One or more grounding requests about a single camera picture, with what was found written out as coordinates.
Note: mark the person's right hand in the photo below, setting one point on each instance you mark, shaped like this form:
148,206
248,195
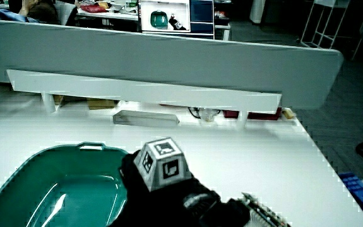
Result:
168,201

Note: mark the person's right forearm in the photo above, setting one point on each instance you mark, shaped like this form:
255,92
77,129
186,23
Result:
257,214

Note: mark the white desk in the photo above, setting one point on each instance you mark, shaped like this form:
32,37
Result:
247,157

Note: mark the white desk shelf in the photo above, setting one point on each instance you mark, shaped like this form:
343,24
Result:
137,91

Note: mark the green plastic basin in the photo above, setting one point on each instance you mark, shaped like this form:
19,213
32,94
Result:
83,201

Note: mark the grey metal tray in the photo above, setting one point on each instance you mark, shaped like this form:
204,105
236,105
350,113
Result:
145,119

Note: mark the clear plastic bag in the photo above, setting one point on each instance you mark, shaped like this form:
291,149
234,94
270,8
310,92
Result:
209,114

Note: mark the brown cardboard box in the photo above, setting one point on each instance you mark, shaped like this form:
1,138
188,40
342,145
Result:
100,104

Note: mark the red flat box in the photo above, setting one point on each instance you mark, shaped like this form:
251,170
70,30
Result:
260,115

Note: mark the grey divider panel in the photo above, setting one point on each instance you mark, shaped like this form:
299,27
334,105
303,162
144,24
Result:
168,60

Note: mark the yellow small object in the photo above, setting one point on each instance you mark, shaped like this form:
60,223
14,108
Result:
288,113

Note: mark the blue drawer cabinet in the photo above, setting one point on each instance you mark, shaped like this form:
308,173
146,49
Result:
202,19

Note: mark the computer monitor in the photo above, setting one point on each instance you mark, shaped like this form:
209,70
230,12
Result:
165,15

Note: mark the blue keyboard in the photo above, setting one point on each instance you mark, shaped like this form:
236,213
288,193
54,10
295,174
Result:
362,195

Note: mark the white background table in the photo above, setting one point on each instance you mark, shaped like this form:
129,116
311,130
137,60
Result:
111,15

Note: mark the red bag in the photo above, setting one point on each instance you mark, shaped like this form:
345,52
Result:
92,8

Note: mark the white hanging cloth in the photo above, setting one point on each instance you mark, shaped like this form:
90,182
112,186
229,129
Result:
257,11

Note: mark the grey office chair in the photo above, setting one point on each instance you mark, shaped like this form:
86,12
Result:
65,11

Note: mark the white metal rack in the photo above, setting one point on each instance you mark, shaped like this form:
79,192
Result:
324,22

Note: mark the blue cloth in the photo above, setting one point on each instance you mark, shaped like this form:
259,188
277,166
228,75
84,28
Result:
10,15

